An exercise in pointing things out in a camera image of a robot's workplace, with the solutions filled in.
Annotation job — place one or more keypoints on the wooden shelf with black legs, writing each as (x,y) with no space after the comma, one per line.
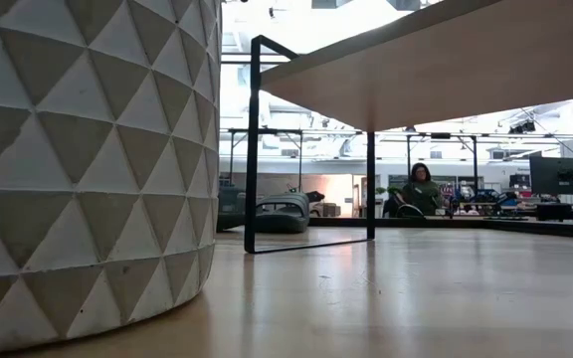
(416,74)

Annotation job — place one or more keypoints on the cardboard box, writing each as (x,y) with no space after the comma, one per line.
(331,210)

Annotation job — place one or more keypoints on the green background plant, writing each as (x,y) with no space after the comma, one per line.
(388,190)

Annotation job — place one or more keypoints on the black office chair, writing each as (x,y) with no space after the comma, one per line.
(408,211)

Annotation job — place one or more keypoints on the person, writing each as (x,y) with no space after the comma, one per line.
(421,194)

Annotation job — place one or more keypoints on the succulent plant in white pot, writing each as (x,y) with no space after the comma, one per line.
(77,174)

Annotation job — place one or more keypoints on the black computer monitor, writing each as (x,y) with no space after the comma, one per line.
(560,176)

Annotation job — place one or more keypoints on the black background desk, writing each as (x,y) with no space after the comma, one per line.
(570,211)

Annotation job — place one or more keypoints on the black background metal frame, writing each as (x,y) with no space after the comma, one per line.
(408,159)

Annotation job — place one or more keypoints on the black aluminium table frame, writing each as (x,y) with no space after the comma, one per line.
(540,229)

